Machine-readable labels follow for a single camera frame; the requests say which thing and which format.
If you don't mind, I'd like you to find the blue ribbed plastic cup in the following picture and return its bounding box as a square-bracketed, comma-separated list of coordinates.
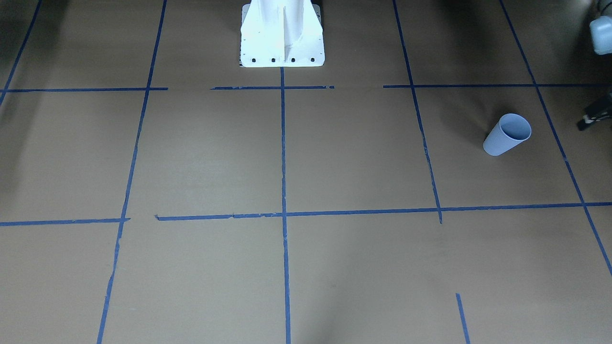
[483, 113, 533, 156]

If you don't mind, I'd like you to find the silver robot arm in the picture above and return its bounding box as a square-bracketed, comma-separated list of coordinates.
[577, 0, 612, 131]

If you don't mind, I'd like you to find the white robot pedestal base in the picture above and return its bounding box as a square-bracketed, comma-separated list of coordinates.
[239, 0, 326, 68]

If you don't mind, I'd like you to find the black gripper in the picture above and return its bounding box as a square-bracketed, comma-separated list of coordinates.
[577, 96, 612, 131]

